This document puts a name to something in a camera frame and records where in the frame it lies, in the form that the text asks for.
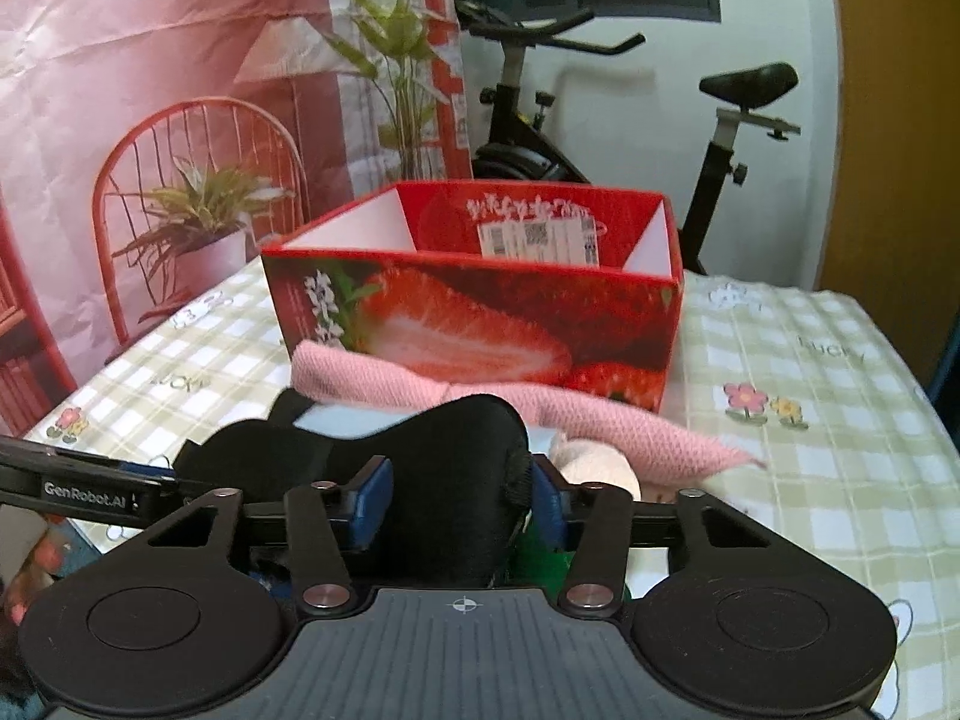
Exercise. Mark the black exercise bike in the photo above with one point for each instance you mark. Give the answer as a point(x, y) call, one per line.
point(517, 150)

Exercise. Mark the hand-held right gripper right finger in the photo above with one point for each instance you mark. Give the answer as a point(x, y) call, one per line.
point(547, 510)

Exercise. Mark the white cloth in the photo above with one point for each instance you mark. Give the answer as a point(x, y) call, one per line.
point(352, 424)

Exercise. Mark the teal curtain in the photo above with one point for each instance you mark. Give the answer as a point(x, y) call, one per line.
point(946, 367)

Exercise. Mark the pink knitted cloth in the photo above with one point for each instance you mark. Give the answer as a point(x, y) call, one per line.
point(615, 427)

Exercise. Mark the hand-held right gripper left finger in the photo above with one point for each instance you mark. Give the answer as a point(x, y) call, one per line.
point(371, 499)

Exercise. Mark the checked printed tablecloth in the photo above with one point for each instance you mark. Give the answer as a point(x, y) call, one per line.
point(787, 390)

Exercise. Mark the green cloth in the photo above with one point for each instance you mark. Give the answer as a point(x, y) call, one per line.
point(544, 559)

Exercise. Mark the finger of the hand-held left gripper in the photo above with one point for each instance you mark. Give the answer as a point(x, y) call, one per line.
point(75, 459)

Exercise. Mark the printed backdrop cloth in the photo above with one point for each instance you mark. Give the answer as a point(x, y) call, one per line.
point(150, 52)

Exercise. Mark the cream knitted cloth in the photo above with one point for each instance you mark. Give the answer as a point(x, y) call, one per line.
point(592, 465)

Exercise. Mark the red strawberry print box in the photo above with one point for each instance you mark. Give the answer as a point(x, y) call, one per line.
point(465, 322)

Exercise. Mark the wooden door panel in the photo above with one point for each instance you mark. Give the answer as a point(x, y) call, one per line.
point(885, 127)

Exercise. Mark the black cloth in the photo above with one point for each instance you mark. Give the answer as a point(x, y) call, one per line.
point(450, 450)

